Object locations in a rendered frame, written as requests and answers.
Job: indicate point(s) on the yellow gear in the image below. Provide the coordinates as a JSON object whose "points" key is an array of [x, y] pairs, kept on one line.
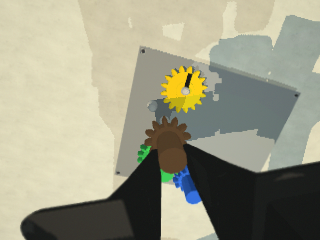
{"points": [[177, 82]]}

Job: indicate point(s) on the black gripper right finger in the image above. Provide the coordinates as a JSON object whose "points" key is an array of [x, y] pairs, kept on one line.
{"points": [[236, 198]]}

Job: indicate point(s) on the green gear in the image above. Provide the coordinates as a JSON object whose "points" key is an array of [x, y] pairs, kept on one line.
{"points": [[142, 154]]}

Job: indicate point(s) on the blue gear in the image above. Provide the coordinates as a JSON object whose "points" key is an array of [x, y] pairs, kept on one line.
{"points": [[184, 181]]}

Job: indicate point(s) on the brown gear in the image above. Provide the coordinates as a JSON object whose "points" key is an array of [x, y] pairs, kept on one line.
{"points": [[168, 139]]}

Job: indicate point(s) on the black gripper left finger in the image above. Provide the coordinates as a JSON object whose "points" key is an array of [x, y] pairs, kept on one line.
{"points": [[131, 212]]}

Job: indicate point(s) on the grey board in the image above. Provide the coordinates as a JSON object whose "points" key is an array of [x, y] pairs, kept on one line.
{"points": [[239, 120]]}

